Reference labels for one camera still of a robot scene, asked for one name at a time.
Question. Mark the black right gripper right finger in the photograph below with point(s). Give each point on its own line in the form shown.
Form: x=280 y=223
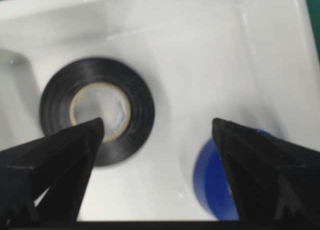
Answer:
x=270 y=178

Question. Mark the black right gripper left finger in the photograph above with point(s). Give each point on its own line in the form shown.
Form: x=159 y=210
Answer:
x=46 y=179

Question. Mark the blue tape roll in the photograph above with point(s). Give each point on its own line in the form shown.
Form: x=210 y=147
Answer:
x=210 y=184

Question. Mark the black tape roll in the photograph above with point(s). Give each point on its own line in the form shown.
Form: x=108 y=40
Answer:
x=56 y=101

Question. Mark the white plastic tray case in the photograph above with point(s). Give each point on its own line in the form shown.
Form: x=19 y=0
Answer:
x=252 y=62

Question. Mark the green table cloth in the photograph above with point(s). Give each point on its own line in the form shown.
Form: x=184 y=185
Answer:
x=314 y=15

